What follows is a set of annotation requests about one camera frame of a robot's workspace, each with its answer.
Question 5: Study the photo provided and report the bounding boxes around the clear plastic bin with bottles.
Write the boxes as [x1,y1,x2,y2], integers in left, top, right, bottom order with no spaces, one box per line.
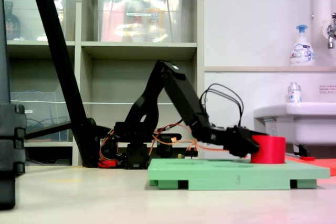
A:
[3,0,68,41]

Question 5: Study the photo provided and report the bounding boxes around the orange cable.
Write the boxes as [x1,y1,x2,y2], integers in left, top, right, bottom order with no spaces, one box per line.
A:
[148,123,249,159]

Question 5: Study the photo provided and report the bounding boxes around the black table clamp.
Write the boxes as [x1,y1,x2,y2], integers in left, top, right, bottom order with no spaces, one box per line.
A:
[156,133,182,159]

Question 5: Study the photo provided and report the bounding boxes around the clear bin with blue cables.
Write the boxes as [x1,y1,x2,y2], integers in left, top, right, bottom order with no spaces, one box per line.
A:
[10,91,73,142]

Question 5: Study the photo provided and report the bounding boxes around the black tripod leg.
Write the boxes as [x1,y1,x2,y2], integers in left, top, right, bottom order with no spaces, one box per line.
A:
[25,0,102,168]

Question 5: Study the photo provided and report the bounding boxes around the notched black stack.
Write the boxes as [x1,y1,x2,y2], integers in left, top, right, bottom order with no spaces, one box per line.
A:
[0,103,27,210]

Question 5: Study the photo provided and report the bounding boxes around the white blue soap pump bottle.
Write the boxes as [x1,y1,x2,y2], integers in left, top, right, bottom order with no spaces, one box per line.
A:
[289,24,315,67]

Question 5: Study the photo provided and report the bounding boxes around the beige shelf unit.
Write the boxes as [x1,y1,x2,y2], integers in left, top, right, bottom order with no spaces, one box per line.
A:
[2,0,205,167]

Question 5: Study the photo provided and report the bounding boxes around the orange bottle with pink cap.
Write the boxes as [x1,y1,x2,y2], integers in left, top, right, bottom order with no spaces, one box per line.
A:
[146,0,166,41]

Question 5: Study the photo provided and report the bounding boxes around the white sink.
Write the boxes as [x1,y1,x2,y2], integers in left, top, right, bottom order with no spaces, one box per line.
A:
[253,102,336,146]

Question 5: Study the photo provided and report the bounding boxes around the dark grey upright post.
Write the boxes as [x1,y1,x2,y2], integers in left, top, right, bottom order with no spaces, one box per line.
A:
[0,0,12,104]

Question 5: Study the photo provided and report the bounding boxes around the red cylinder block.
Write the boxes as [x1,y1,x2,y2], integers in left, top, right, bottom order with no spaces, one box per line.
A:
[250,135,286,164]

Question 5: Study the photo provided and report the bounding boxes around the small clear silver-capped bottle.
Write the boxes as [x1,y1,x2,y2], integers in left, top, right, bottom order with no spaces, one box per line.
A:
[286,82,302,103]

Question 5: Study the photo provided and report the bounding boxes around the small circuit board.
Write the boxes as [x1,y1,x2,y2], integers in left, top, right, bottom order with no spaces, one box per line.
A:
[177,152,199,159]

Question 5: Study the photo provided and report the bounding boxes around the metal faucet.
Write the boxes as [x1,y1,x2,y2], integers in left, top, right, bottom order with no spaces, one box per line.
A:
[326,13,336,49]

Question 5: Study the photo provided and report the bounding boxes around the large clear plastic bin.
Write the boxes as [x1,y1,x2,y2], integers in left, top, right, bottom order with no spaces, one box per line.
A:
[96,0,184,43]

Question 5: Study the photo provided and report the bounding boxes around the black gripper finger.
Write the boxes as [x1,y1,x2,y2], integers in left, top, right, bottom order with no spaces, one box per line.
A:
[229,131,261,158]
[245,129,269,137]

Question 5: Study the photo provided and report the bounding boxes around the green shape-hole board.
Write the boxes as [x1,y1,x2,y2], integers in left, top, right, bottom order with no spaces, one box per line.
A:
[148,158,331,191]

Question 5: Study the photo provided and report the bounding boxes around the red-print wall sign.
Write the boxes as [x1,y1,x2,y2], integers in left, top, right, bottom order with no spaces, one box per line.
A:
[319,84,336,94]

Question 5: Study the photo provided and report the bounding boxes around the black sink bracket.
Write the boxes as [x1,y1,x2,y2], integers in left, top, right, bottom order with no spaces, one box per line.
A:
[293,144,309,156]

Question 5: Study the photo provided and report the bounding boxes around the dark round bottle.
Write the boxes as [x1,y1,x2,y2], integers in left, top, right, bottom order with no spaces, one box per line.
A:
[4,1,21,40]

